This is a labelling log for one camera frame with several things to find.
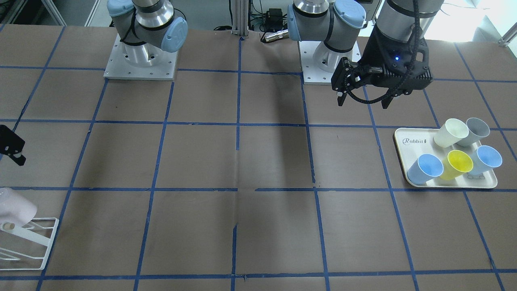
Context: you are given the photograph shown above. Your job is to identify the yellow plastic cup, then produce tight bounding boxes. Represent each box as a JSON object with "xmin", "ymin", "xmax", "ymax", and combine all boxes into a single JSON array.
[{"xmin": 439, "ymin": 150, "xmax": 473, "ymax": 180}]

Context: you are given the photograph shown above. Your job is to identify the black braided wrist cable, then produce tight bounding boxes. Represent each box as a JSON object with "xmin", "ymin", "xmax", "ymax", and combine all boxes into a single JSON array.
[{"xmin": 345, "ymin": 0, "xmax": 422, "ymax": 105}]

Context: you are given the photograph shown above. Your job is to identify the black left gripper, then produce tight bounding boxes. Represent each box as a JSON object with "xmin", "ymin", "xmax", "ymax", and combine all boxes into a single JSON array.
[{"xmin": 331, "ymin": 26, "xmax": 433, "ymax": 109}]

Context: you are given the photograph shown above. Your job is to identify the pale green plastic cup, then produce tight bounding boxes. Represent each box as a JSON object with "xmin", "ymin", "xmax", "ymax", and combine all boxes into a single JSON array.
[{"xmin": 433, "ymin": 118, "xmax": 469, "ymax": 148}]

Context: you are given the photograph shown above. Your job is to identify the grey plastic cup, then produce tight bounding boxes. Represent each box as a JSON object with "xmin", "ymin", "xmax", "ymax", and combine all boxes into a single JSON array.
[{"xmin": 456, "ymin": 117, "xmax": 490, "ymax": 147}]

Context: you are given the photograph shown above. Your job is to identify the blue plastic cup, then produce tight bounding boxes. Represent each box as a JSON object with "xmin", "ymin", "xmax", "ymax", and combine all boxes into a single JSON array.
[
  {"xmin": 468, "ymin": 145, "xmax": 503, "ymax": 175},
  {"xmin": 406, "ymin": 154, "xmax": 444, "ymax": 185}
]

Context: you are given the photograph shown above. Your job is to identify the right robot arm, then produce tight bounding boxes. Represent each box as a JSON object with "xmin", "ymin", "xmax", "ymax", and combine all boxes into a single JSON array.
[{"xmin": 105, "ymin": 0, "xmax": 188, "ymax": 80}]

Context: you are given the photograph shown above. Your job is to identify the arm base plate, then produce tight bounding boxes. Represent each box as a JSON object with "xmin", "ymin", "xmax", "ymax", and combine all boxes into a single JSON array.
[
  {"xmin": 104, "ymin": 35, "xmax": 179, "ymax": 81},
  {"xmin": 298, "ymin": 41, "xmax": 361, "ymax": 85}
]

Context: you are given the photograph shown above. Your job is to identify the silver cylindrical connector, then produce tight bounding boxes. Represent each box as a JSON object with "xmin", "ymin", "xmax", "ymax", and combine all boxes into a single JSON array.
[{"xmin": 261, "ymin": 29, "xmax": 289, "ymax": 44}]

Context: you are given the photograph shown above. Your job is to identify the black power adapter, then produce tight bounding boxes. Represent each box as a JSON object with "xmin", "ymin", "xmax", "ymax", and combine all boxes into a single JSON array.
[{"xmin": 265, "ymin": 8, "xmax": 283, "ymax": 26}]

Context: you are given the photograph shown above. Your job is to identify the blue plastic cup rear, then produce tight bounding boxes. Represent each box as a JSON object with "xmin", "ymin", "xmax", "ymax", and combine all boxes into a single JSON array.
[{"xmin": 468, "ymin": 145, "xmax": 503, "ymax": 175}]

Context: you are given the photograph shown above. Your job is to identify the white wire cup rack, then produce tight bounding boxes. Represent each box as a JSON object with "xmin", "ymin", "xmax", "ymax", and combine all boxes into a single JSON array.
[{"xmin": 0, "ymin": 218, "xmax": 59, "ymax": 272}]

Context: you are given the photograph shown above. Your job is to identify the cream plastic tray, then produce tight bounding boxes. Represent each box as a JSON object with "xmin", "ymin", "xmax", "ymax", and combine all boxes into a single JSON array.
[{"xmin": 393, "ymin": 128, "xmax": 498, "ymax": 189}]

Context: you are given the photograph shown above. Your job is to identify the aluminium frame post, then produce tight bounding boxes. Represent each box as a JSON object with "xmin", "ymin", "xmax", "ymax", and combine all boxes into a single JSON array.
[{"xmin": 230, "ymin": 0, "xmax": 249, "ymax": 38}]

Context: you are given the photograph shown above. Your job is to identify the blue plastic cup front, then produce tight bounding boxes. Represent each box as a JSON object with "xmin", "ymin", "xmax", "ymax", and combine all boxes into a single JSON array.
[{"xmin": 406, "ymin": 154, "xmax": 444, "ymax": 185}]

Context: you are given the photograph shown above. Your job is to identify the pink plastic cup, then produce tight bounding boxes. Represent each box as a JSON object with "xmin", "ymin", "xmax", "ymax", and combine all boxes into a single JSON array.
[{"xmin": 0, "ymin": 188, "xmax": 37, "ymax": 227}]

